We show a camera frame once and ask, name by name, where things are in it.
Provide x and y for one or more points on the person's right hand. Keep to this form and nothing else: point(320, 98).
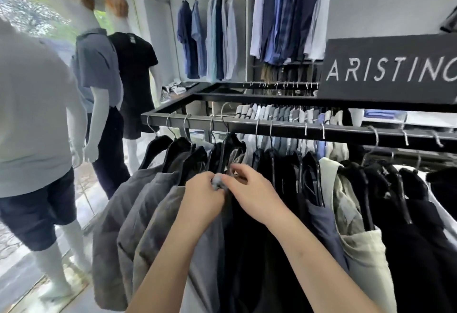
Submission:
point(259, 198)

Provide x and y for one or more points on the person's left hand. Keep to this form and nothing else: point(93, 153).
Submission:
point(201, 202)

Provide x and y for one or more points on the person's right thumb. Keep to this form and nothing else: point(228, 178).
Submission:
point(234, 181)

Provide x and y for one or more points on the person's left fingers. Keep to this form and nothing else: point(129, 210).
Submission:
point(215, 195)

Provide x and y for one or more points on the grey jacket with collar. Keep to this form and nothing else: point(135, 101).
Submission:
point(210, 262)

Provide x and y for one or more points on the person's right forearm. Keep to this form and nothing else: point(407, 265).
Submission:
point(314, 270)

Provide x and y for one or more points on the black metal clothing rack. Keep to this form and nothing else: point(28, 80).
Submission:
point(285, 130)

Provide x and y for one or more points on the row of grey folded trousers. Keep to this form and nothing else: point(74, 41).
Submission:
point(285, 112)

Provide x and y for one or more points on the navy jacket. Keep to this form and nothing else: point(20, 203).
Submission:
point(326, 230)

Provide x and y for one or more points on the black shorts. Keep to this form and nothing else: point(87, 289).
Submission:
point(134, 123)

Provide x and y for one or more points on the folded clothes on display table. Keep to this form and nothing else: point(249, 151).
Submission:
point(176, 89)

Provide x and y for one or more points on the row of dark hanging trousers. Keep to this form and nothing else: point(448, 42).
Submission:
point(285, 73)

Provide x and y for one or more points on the white mannequin in polo shirt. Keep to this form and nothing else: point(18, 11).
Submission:
point(100, 120)

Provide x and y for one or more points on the black t-shirt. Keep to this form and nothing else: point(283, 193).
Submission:
point(134, 70)

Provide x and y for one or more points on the cream hooded jacket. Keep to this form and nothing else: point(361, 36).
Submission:
point(364, 259)

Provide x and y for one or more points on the folded blue clothes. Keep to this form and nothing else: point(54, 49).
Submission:
point(383, 114)

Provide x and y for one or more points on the blue-grey polo shirt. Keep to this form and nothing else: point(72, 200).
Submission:
point(98, 70)

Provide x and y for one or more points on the row of hanging striped shirts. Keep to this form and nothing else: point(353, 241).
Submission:
point(285, 13)

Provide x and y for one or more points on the white mannequin in grey t-shirt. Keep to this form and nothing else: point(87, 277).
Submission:
point(53, 270)

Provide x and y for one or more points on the dark navy shorts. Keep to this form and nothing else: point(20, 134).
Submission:
point(35, 212)

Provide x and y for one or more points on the black sign with white lettering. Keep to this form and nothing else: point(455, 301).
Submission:
point(385, 70)

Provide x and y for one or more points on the group of black garments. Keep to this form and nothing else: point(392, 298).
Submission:
point(414, 252)

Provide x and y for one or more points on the grey t-shirt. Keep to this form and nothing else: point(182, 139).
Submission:
point(32, 109)

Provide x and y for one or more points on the white mannequin in black t-shirt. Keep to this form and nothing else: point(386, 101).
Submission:
point(116, 13)

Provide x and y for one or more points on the white garment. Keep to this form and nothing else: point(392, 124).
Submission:
point(444, 223)

